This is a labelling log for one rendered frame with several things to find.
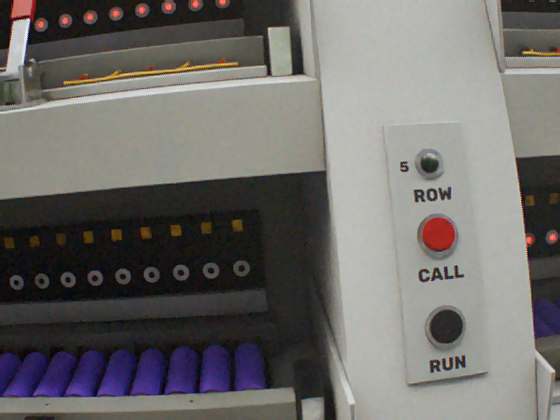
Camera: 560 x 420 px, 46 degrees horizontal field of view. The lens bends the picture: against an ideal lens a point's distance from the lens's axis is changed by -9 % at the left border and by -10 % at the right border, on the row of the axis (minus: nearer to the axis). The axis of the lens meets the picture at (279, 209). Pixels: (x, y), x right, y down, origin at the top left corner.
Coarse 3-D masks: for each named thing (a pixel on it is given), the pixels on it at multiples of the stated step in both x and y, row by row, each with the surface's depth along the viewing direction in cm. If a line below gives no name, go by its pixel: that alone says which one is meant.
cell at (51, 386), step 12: (60, 360) 43; (72, 360) 44; (48, 372) 41; (60, 372) 42; (72, 372) 43; (48, 384) 40; (60, 384) 40; (36, 396) 38; (48, 396) 38; (60, 396) 39
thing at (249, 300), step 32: (256, 288) 49; (0, 320) 48; (32, 320) 48; (64, 320) 48; (96, 320) 49; (320, 320) 42; (288, 352) 48; (320, 352) 43; (288, 384) 43; (320, 384) 37; (320, 416) 36; (352, 416) 30
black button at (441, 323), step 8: (440, 312) 32; (448, 312) 32; (456, 312) 32; (432, 320) 32; (440, 320) 32; (448, 320) 32; (456, 320) 32; (432, 328) 32; (440, 328) 32; (448, 328) 32; (456, 328) 32; (440, 336) 32; (448, 336) 32; (456, 336) 32
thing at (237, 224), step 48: (0, 240) 47; (48, 240) 47; (96, 240) 48; (144, 240) 48; (192, 240) 48; (240, 240) 48; (0, 288) 48; (48, 288) 48; (96, 288) 49; (144, 288) 49; (192, 288) 49
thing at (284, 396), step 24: (0, 408) 36; (24, 408) 36; (48, 408) 36; (72, 408) 36; (96, 408) 36; (120, 408) 36; (144, 408) 36; (168, 408) 36; (192, 408) 36; (216, 408) 36; (240, 408) 36; (264, 408) 36; (288, 408) 36
